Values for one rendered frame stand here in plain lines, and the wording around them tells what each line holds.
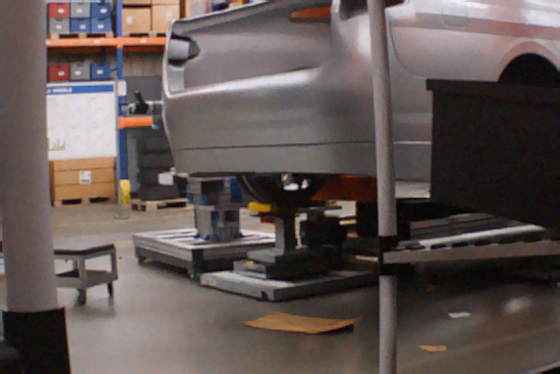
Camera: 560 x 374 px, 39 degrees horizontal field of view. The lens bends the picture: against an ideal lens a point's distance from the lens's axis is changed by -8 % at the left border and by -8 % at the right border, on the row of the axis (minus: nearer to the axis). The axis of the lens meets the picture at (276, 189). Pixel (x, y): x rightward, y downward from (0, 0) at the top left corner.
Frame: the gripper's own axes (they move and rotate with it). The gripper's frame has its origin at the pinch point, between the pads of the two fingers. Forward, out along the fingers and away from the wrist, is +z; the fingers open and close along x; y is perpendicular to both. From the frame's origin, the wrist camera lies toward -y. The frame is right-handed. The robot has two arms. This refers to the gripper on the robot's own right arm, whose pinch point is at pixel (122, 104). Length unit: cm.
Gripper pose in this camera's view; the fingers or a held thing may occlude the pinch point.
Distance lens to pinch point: 585.9
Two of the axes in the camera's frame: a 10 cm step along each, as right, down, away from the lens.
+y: -0.5, 9.9, 1.5
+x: -6.8, -1.5, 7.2
